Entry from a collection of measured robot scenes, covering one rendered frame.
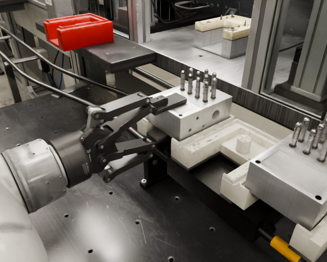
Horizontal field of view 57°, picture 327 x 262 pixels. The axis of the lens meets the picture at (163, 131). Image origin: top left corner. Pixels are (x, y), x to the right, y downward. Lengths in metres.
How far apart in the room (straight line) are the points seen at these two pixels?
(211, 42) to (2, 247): 0.75
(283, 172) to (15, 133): 0.79
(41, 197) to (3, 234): 0.18
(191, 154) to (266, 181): 0.14
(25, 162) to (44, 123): 0.60
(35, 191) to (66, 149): 0.07
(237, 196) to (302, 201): 0.09
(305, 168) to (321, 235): 0.08
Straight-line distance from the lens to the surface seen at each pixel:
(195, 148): 0.50
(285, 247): 0.46
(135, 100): 0.46
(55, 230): 0.67
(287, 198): 0.40
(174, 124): 0.50
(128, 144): 0.50
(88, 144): 0.45
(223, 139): 0.54
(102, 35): 0.91
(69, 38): 0.87
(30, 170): 0.41
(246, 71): 0.63
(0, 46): 1.49
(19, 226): 0.26
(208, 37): 0.87
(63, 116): 1.03
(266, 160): 0.41
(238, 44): 0.81
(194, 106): 0.52
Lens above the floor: 1.17
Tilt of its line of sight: 33 degrees down
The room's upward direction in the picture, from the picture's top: straight up
